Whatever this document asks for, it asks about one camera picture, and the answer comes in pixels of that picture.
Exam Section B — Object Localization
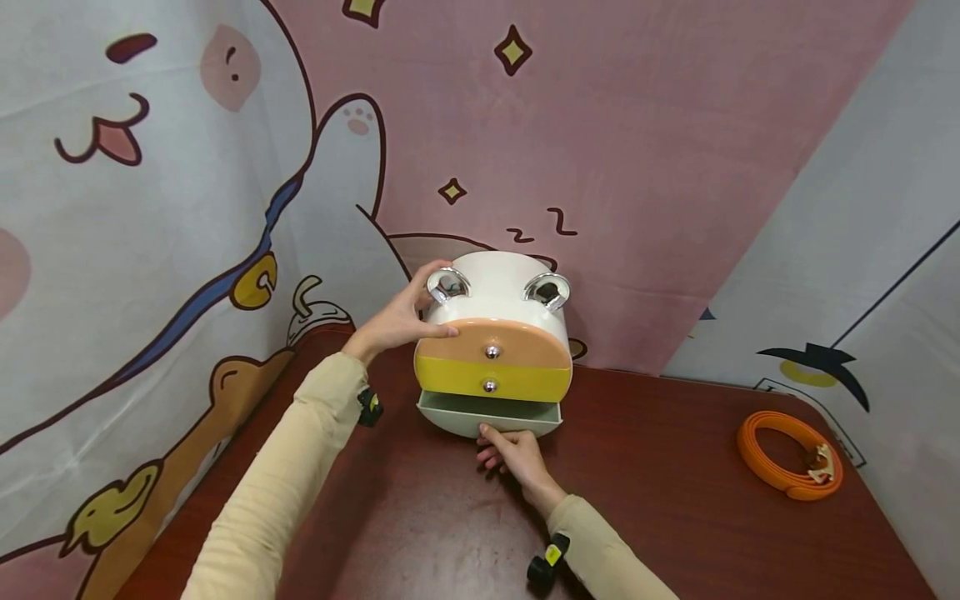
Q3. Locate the peach drawer front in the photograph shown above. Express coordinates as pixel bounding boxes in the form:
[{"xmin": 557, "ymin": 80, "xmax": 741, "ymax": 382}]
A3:
[{"xmin": 414, "ymin": 318, "xmax": 573, "ymax": 373}]

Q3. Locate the orange coiled belt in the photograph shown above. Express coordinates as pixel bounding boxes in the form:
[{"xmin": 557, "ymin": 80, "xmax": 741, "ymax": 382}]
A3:
[{"xmin": 735, "ymin": 410, "xmax": 845, "ymax": 502}]

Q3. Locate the yellow drawer front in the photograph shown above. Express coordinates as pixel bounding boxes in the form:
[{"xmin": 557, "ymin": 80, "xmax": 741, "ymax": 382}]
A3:
[{"xmin": 415, "ymin": 357, "xmax": 573, "ymax": 404}]

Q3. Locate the person's left forearm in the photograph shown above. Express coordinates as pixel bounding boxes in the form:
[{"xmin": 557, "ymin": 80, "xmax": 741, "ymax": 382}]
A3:
[{"xmin": 180, "ymin": 352, "xmax": 373, "ymax": 600}]

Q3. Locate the person's right forearm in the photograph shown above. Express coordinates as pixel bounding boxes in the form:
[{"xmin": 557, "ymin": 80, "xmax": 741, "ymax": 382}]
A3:
[{"xmin": 546, "ymin": 494, "xmax": 680, "ymax": 600}]

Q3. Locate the black wrist band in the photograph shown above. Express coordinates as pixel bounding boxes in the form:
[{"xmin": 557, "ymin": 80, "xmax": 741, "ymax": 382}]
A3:
[
  {"xmin": 355, "ymin": 387, "xmax": 384, "ymax": 428},
  {"xmin": 526, "ymin": 533, "xmax": 571, "ymax": 594}
]

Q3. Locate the person's left hand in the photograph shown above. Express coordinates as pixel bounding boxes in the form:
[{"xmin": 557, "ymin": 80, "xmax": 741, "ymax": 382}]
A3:
[{"xmin": 362, "ymin": 259, "xmax": 460, "ymax": 365}]

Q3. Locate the white rounded drawer cabinet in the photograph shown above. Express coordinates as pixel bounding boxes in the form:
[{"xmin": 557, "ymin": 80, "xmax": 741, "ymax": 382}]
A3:
[{"xmin": 412, "ymin": 251, "xmax": 575, "ymax": 440}]

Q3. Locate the person's right hand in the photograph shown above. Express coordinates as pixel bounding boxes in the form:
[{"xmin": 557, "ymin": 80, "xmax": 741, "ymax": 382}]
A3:
[{"xmin": 475, "ymin": 423, "xmax": 569, "ymax": 519}]

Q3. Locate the grey-green drawer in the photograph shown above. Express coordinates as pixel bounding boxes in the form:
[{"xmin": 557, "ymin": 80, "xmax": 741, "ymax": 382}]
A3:
[{"xmin": 417, "ymin": 390, "xmax": 563, "ymax": 440}]

